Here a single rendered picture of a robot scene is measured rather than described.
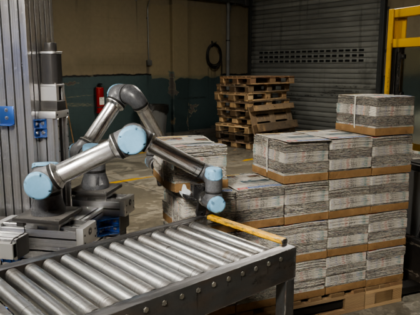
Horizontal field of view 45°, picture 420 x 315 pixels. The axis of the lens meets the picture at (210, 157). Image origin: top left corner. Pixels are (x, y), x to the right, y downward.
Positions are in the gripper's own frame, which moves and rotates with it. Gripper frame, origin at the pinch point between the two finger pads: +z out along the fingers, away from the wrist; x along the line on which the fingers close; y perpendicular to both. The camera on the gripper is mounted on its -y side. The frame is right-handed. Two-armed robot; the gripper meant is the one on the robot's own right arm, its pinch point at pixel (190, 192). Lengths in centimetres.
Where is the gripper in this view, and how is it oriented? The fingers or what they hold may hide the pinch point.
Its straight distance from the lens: 250.5
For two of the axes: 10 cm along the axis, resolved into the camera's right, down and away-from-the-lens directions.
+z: -3.7, -1.6, 9.2
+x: -9.3, 0.6, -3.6
